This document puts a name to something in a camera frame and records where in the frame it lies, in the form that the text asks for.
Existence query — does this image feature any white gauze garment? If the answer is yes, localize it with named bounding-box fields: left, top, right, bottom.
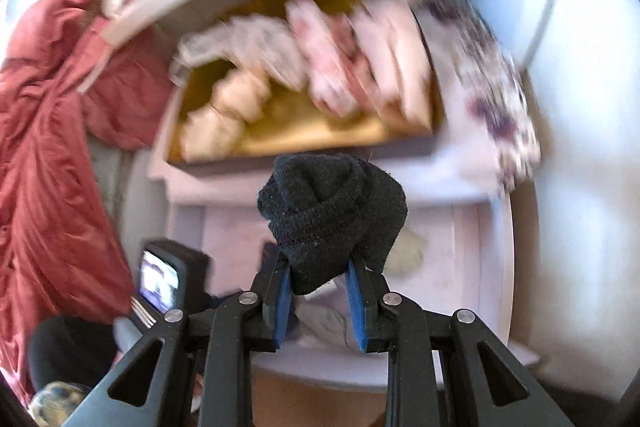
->
left=294, top=279, right=353, bottom=345

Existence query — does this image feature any white purple-flowered folded blanket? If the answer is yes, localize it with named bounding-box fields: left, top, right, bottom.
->
left=165, top=0, right=543, bottom=208

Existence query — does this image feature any white drawer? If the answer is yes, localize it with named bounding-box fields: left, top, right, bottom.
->
left=167, top=199, right=541, bottom=390
left=146, top=72, right=206, bottom=208

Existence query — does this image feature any black knitted sock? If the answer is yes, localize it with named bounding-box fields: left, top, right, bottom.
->
left=256, top=151, right=409, bottom=297

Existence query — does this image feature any white bed frame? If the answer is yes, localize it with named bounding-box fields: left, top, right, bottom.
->
left=87, top=139, right=153, bottom=268

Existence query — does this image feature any yellowish patterned cloth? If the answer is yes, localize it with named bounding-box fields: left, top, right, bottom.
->
left=29, top=381, right=93, bottom=427

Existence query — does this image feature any cream garment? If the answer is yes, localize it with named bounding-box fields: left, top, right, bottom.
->
left=179, top=69, right=273, bottom=160

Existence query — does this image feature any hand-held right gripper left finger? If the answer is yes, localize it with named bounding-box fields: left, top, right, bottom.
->
left=62, top=252, right=293, bottom=427

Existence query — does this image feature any brown box with gold lining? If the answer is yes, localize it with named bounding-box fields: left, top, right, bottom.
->
left=166, top=0, right=447, bottom=178

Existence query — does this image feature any white strappy lace garment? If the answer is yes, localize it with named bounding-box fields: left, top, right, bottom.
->
left=172, top=14, right=306, bottom=90

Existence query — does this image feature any red ruffled pillow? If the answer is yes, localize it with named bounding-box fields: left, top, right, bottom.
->
left=10, top=0, right=133, bottom=72

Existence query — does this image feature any pale yellow garment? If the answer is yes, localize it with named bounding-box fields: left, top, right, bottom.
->
left=384, top=227, right=427, bottom=279

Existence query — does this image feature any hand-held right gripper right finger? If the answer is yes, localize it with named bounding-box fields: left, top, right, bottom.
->
left=347, top=255, right=576, bottom=427

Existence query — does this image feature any pink printed white garment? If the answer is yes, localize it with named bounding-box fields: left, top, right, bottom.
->
left=286, top=0, right=363, bottom=120

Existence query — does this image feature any pale pink garment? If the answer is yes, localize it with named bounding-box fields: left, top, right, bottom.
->
left=350, top=0, right=437, bottom=134

